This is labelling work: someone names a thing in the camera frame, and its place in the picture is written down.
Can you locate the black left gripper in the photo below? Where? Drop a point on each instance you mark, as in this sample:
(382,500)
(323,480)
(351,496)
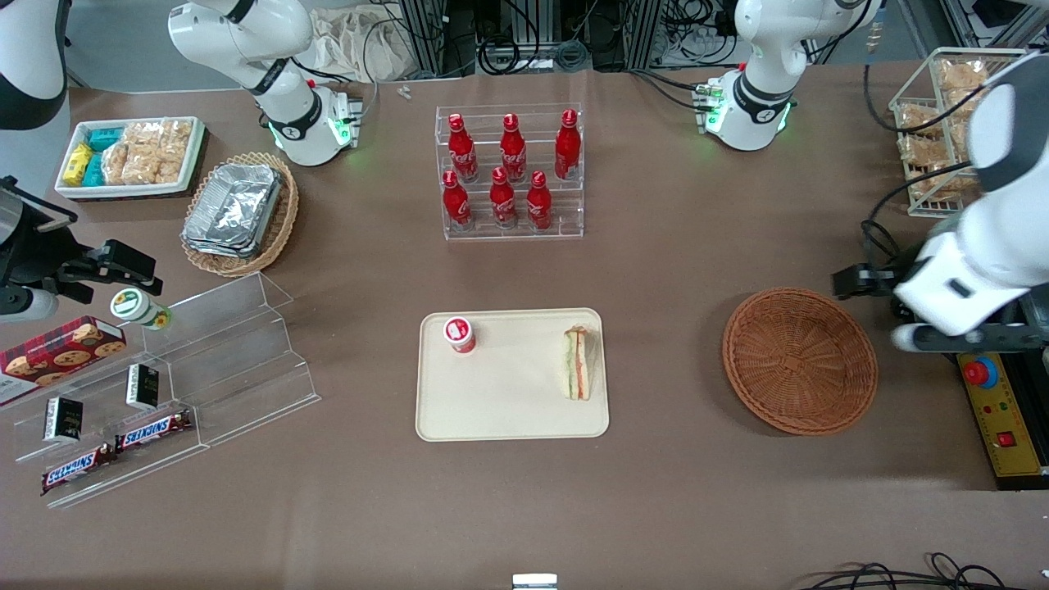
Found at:
(892,278)

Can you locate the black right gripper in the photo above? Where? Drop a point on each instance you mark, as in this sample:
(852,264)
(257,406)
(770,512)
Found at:
(31,250)

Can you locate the triangle sandwich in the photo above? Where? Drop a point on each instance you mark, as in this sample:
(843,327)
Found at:
(577,365)

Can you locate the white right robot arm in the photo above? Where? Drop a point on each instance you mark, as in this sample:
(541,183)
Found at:
(287,115)

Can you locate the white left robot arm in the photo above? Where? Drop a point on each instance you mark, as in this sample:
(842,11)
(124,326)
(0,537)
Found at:
(983,254)

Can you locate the round brown wicker basket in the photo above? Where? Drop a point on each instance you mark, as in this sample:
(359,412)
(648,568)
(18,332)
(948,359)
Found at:
(799,360)

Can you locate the aluminium foil tray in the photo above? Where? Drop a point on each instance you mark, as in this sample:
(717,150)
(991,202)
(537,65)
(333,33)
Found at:
(217,251)

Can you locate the oval tan wicker basket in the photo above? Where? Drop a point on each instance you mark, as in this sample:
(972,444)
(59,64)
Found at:
(283,221)

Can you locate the beige plastic tray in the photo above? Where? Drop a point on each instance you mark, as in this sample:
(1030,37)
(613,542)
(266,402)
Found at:
(508,393)

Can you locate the green white yogurt cup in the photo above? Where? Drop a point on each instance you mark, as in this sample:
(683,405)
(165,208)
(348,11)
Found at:
(135,306)

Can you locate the white rectangular snack bin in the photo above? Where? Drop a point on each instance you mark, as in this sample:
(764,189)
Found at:
(74,190)

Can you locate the red tartan cookie box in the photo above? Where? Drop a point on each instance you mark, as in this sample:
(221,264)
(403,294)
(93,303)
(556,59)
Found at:
(49,356)

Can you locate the teal snack pack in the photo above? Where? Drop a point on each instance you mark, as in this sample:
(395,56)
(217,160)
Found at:
(95,170)
(104,138)

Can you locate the clear acrylic stepped shelf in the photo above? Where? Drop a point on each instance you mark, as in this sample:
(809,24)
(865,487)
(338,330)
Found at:
(246,360)
(106,385)

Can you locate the clear bag rice crackers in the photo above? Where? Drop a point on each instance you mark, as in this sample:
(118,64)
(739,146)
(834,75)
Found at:
(115,162)
(170,168)
(177,135)
(143,133)
(142,168)

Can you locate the yellow snack pack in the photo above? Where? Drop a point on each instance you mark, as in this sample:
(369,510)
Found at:
(78,162)

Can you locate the small black box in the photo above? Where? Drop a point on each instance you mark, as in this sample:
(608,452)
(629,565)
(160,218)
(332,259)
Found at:
(63,419)
(142,387)

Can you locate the bagged fried snack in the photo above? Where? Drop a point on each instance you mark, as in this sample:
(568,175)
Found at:
(934,184)
(959,123)
(960,74)
(924,153)
(919,119)

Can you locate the silver foil packets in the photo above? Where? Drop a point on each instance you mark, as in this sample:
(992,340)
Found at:
(233,205)

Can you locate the red emergency stop button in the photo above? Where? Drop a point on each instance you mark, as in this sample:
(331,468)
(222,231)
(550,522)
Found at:
(981,373)

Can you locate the Snickers chocolate bar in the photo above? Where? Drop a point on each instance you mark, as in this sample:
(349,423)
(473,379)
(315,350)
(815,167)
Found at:
(154,430)
(76,469)

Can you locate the yellow control panel box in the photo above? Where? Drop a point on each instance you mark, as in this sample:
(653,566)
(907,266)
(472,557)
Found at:
(1012,434)

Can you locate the clear acrylic bottle rack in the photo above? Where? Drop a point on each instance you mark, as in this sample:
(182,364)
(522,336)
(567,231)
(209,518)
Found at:
(565,213)

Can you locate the red cola bottle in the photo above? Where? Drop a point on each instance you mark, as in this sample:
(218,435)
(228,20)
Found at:
(538,205)
(567,147)
(513,152)
(502,201)
(456,205)
(461,152)

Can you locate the beige cloth bag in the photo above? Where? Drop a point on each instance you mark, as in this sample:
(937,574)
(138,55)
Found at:
(352,41)

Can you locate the red strawberry yogurt cup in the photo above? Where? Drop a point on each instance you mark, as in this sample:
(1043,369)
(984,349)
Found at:
(460,333)

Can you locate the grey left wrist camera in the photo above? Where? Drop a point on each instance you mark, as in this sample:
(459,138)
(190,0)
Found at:
(910,338)

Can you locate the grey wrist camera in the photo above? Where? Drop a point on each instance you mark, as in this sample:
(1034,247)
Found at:
(24,305)
(910,338)

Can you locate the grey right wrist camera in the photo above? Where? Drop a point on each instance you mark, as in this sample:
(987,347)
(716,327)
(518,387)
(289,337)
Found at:
(24,305)

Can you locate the aluminium frame post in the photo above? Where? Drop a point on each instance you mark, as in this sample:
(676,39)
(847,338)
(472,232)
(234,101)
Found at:
(643,29)
(422,33)

